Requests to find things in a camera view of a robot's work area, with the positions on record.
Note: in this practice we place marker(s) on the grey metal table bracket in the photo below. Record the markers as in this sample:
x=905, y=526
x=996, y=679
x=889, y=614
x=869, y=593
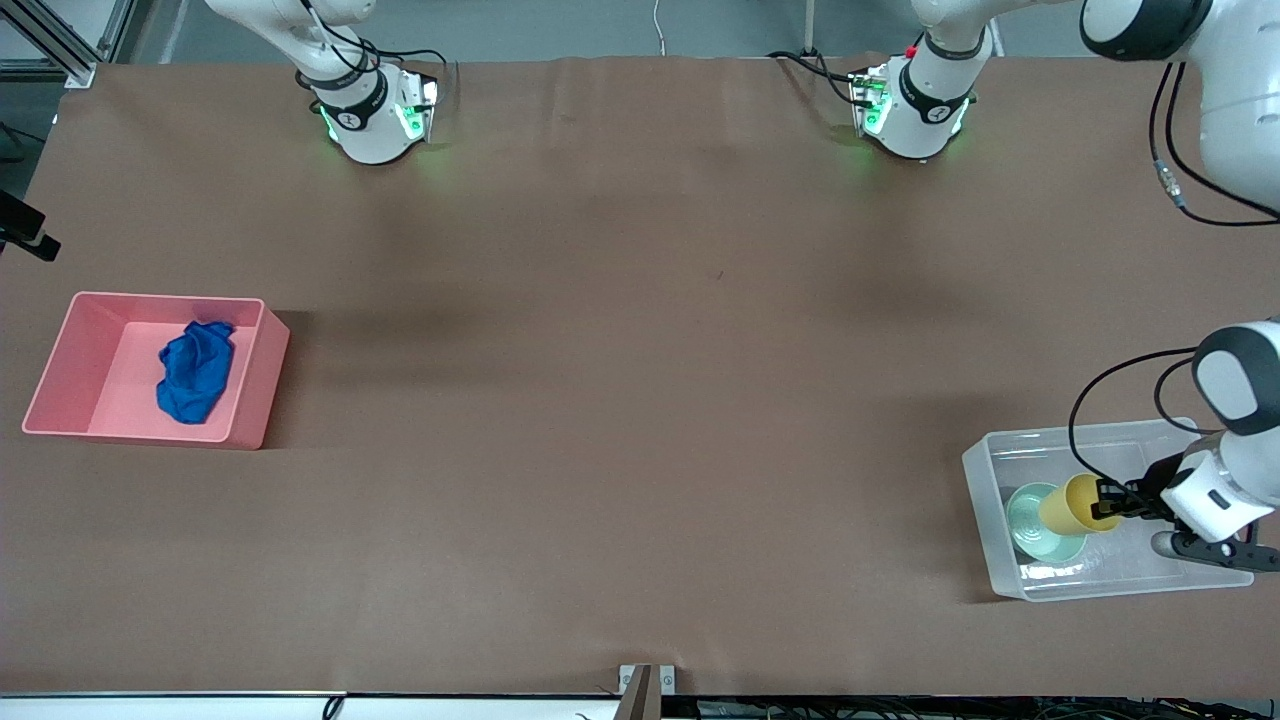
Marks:
x=640, y=690

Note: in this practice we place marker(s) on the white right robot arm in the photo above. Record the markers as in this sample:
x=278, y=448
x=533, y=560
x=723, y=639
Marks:
x=365, y=130

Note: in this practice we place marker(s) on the pink plastic bin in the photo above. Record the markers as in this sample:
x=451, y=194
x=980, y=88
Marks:
x=120, y=380

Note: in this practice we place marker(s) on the mint green bowl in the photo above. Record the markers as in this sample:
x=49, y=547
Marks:
x=1030, y=535

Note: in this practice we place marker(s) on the yellow plastic cup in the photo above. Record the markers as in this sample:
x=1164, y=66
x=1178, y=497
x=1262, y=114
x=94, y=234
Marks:
x=1075, y=505

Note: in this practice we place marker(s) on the brown table cover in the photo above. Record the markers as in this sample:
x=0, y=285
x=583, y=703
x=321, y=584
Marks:
x=640, y=400

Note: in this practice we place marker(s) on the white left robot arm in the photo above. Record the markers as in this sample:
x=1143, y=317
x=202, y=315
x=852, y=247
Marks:
x=1240, y=100

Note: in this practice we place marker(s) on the clear plastic storage box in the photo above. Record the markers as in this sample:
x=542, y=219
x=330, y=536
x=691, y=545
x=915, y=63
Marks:
x=1100, y=578

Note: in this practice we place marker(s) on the blue cloth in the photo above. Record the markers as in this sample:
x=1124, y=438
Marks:
x=195, y=375

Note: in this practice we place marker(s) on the grey metal pole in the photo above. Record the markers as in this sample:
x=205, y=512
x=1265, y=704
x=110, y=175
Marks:
x=808, y=25

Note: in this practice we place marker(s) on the aluminium frame with bracket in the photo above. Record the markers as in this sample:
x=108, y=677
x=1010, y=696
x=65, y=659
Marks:
x=70, y=60

